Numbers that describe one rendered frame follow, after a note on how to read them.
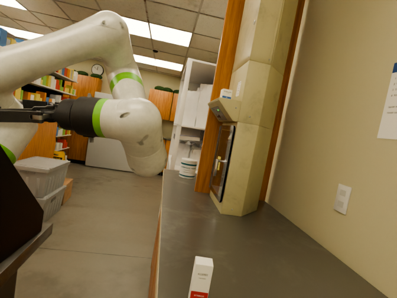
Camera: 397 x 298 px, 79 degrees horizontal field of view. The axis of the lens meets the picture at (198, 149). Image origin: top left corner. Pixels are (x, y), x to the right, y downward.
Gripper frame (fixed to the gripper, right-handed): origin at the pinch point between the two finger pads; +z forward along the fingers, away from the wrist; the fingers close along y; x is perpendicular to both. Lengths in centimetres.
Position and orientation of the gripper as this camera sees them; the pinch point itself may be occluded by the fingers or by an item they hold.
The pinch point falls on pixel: (5, 107)
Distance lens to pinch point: 77.5
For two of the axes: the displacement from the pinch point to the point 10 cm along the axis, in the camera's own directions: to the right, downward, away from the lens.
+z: -9.9, -1.1, 1.2
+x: 0.8, -9.6, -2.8
